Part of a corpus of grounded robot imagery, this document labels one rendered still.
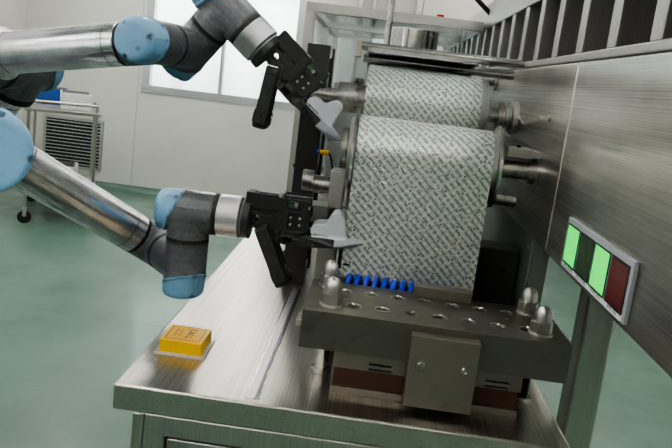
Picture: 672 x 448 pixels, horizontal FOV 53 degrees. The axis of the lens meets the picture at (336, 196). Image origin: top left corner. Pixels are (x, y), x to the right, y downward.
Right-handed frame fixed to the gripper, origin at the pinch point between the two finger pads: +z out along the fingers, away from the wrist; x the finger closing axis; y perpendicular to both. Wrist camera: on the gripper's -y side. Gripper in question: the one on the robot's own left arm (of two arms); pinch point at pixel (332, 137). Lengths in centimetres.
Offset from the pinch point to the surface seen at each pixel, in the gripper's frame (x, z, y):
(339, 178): -0.6, 6.3, -4.2
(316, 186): 0.3, 4.5, -8.4
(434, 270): -7.8, 29.0, -2.2
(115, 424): 108, 23, -145
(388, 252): -7.9, 21.2, -5.9
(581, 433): 6, 77, -5
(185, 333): -17.7, 6.7, -38.6
